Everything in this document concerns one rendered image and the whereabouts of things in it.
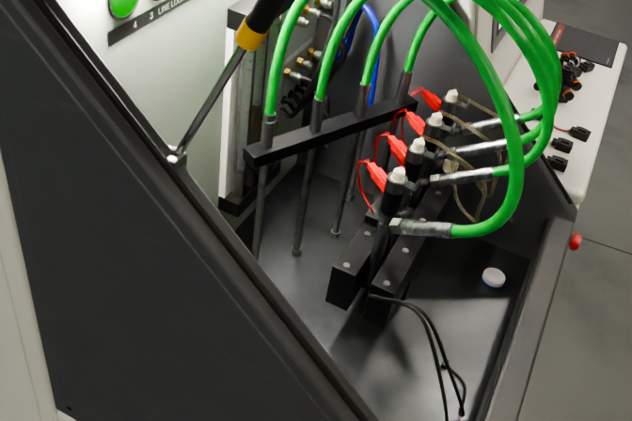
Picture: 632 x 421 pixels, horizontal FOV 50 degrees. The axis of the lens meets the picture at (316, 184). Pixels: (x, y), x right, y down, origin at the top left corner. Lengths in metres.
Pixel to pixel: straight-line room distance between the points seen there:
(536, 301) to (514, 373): 0.15
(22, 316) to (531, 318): 0.70
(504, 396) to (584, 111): 0.75
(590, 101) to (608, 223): 1.43
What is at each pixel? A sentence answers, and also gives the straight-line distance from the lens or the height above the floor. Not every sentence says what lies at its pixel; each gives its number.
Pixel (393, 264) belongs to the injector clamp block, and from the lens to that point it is 1.02.
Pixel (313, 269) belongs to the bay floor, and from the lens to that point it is 1.19.
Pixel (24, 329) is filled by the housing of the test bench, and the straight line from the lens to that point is 0.95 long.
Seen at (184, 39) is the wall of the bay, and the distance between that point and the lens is 0.86.
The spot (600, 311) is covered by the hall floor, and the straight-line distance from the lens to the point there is 2.57.
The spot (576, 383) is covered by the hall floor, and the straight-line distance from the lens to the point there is 2.32.
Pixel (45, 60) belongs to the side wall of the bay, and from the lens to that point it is 0.61.
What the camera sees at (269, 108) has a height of 1.17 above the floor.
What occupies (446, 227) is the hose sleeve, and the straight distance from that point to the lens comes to 0.77.
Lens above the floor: 1.70
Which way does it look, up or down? 40 degrees down
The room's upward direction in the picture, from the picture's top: 10 degrees clockwise
